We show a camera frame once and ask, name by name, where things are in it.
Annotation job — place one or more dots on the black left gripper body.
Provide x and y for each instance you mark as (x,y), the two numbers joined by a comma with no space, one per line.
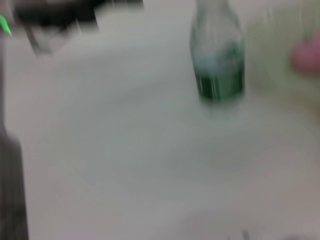
(57,12)

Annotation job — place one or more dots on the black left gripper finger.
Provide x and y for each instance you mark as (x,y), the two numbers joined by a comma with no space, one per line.
(117,3)

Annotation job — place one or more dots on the clear water bottle green label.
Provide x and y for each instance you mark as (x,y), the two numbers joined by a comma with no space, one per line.
(220,75)

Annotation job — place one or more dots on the green glass fruit bowl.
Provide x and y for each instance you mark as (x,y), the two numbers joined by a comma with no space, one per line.
(275,82)

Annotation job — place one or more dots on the pink peach toy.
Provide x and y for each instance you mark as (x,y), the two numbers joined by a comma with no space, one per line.
(307,55)

